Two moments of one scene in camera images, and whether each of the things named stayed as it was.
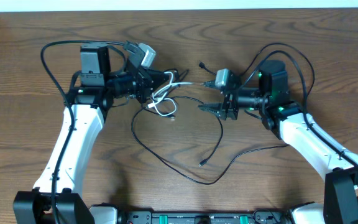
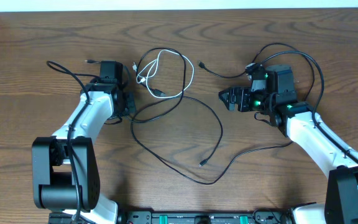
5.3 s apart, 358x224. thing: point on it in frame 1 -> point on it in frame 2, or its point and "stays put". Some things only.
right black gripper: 218,108 -> 243,93
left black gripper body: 142,83 -> 129,103
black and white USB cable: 169,86 -> 151,71
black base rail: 259,216 stays put
